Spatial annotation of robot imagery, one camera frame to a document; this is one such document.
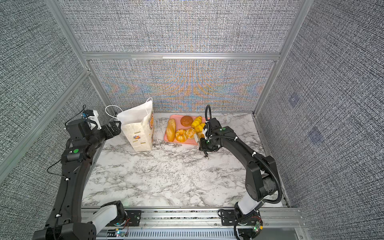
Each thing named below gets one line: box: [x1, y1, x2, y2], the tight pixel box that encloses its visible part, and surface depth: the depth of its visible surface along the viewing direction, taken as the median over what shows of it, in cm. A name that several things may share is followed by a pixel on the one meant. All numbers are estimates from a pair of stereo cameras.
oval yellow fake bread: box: [191, 116, 203, 128], surface depth 112 cm
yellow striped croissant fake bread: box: [194, 123, 206, 133], surface depth 108 cm
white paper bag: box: [105, 97, 155, 152], surface depth 88 cm
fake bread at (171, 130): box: [166, 118, 176, 142], surface depth 106 cm
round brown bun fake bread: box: [180, 115, 194, 127], surface depth 112 cm
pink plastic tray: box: [164, 114, 199, 145], surface depth 105 cm
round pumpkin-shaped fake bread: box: [175, 128, 188, 143], surface depth 103 cm
